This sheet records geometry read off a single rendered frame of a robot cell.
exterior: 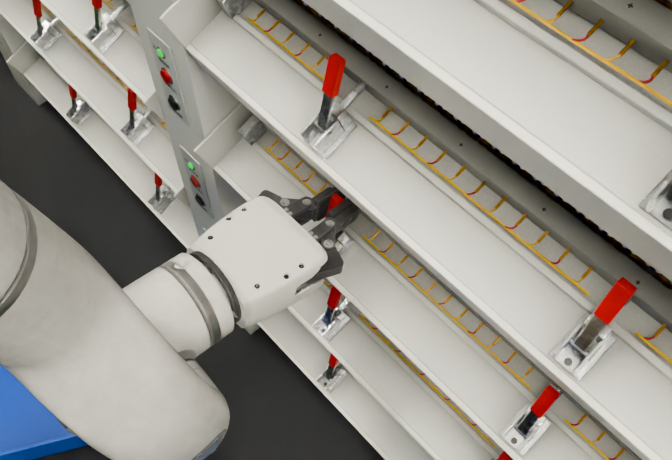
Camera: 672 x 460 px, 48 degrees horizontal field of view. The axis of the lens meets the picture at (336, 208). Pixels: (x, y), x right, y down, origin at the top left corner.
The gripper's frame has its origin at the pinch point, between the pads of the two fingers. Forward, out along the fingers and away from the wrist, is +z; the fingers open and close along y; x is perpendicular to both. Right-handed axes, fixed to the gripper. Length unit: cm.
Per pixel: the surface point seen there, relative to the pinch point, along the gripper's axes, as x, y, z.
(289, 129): 11.0, -3.2, -4.3
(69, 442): -58, -22, -27
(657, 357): 13.9, 30.8, -0.4
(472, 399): -7.7, 21.4, -0.7
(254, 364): -57, -13, 3
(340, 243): -6.4, 0.5, 1.2
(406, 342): -8.0, 13.0, -1.1
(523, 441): -7.3, 27.3, -0.5
